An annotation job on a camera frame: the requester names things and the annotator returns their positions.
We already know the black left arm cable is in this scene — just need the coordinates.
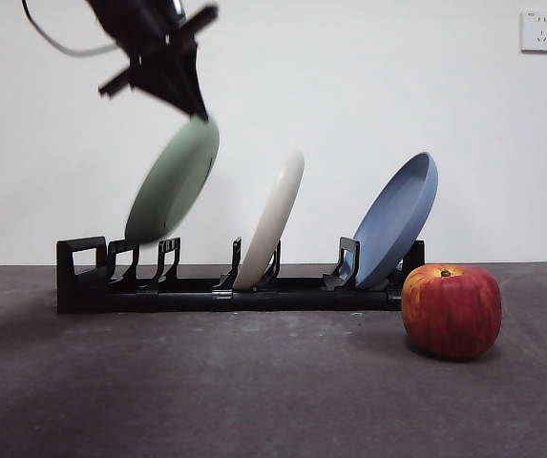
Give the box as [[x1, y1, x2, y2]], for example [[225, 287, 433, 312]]
[[21, 0, 122, 58]]

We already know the pale green plate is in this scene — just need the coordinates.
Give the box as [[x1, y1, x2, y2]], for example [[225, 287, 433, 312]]
[[124, 114, 221, 245]]

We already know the red apple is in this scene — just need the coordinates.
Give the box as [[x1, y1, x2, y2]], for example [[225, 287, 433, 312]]
[[400, 264, 502, 362]]

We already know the black plate rack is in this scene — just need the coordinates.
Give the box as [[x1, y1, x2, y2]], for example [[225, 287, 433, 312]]
[[56, 236, 426, 315]]

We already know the white wall socket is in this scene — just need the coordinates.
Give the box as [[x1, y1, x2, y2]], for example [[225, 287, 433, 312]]
[[520, 9, 547, 53]]

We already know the blue plate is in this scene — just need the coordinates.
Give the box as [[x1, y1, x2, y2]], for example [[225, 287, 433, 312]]
[[352, 151, 439, 290]]

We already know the cream white plate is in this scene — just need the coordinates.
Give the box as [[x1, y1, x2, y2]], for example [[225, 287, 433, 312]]
[[232, 147, 306, 291]]

